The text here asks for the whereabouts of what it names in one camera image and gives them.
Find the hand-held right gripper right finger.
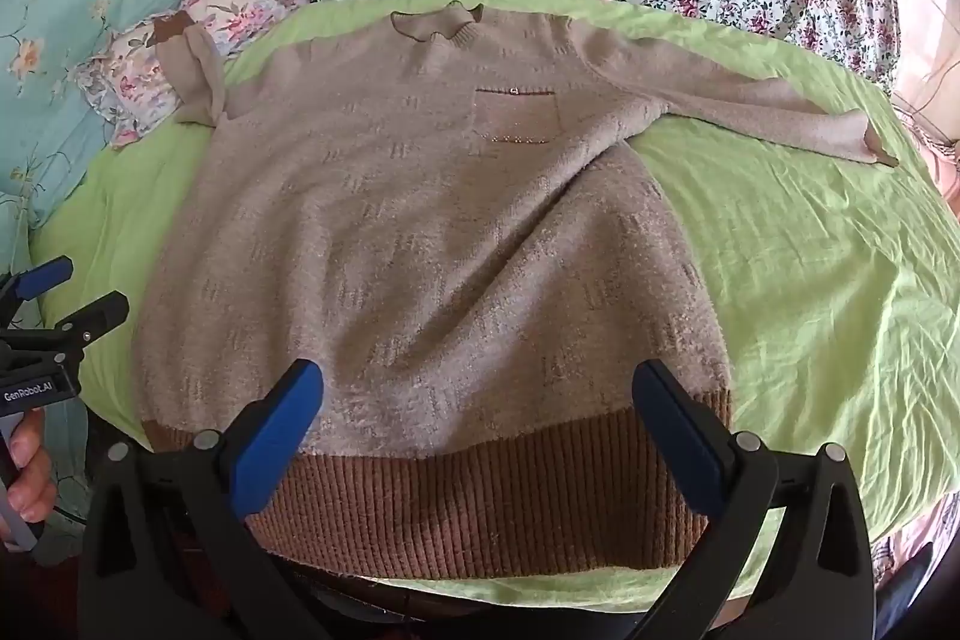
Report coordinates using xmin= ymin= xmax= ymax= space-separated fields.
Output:
xmin=632 ymin=359 xmax=875 ymax=640

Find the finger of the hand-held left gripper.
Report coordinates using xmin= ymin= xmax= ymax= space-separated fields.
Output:
xmin=0 ymin=260 xmax=74 ymax=332
xmin=15 ymin=290 xmax=131 ymax=372

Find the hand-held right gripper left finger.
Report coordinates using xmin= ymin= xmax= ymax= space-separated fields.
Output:
xmin=78 ymin=359 xmax=326 ymax=640

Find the beige knit sweater brown hem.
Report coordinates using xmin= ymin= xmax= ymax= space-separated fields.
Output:
xmin=135 ymin=1 xmax=899 ymax=582

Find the person's left hand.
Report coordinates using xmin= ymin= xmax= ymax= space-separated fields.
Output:
xmin=0 ymin=410 xmax=58 ymax=537

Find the light green bed sheet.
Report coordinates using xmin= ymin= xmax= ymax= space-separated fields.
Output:
xmin=37 ymin=0 xmax=960 ymax=611

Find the pale floral pillow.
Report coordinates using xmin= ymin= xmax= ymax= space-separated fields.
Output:
xmin=75 ymin=0 xmax=312 ymax=150

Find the pink cloth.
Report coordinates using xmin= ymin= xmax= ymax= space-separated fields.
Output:
xmin=889 ymin=0 xmax=960 ymax=221

